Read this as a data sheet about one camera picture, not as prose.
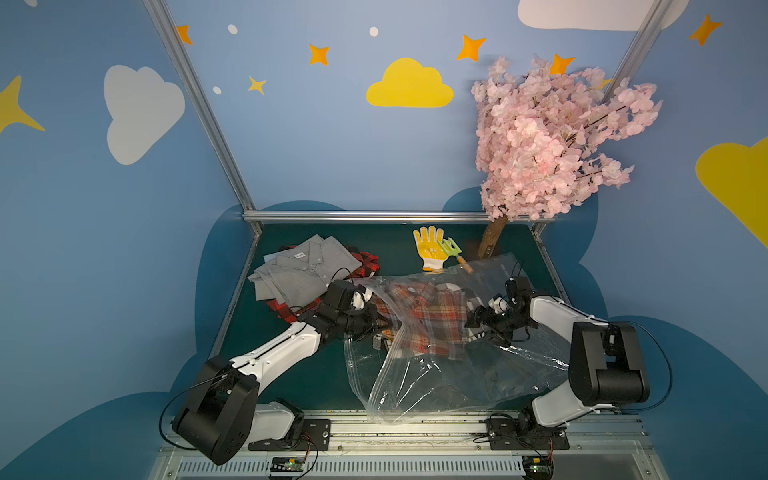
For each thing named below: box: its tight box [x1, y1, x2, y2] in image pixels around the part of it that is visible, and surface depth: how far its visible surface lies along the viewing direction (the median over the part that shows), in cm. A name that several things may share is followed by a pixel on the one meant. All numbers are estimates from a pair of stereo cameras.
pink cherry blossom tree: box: [471, 56, 663, 259], surface depth 73 cm
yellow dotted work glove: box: [413, 226, 448, 271], surface depth 117 cm
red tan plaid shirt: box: [373, 281, 468, 361], surface depth 92 cm
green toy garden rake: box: [438, 237, 474, 274], surface depth 117 cm
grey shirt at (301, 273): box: [248, 234, 362, 309], surface depth 97 cm
